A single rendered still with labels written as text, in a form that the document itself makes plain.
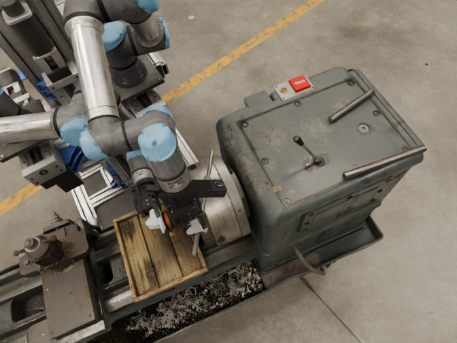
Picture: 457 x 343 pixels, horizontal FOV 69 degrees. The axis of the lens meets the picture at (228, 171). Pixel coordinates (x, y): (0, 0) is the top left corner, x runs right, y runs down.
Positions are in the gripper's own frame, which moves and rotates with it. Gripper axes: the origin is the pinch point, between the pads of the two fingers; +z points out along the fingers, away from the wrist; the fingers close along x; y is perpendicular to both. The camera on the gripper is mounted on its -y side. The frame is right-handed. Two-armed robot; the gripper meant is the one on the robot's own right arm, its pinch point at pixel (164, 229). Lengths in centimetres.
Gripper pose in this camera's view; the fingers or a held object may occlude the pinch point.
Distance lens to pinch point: 119.5
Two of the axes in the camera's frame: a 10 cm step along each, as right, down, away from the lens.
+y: -9.3, 3.6, -1.1
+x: -0.8, -4.7, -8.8
